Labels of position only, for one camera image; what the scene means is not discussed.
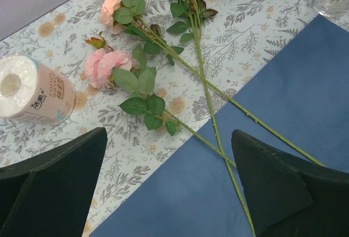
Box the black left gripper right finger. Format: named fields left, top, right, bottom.
left=231, top=129, right=348, bottom=236

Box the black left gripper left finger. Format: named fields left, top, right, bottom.
left=1, top=127, right=107, bottom=236

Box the blue wrapping paper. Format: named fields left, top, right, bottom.
left=93, top=16, right=348, bottom=236

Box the white rose stem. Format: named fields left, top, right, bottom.
left=184, top=0, right=256, bottom=236

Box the wrapped toilet paper roll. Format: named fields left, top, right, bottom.
left=1, top=55, right=75, bottom=125

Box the pink rose stem lower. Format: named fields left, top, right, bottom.
left=85, top=36, right=233, bottom=164

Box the pink rose stem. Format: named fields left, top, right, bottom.
left=88, top=0, right=325, bottom=167
left=85, top=36, right=233, bottom=164

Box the floral patterned tablecloth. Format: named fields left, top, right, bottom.
left=0, top=0, right=349, bottom=237

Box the pink rose stem upper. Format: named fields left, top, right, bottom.
left=88, top=0, right=325, bottom=167

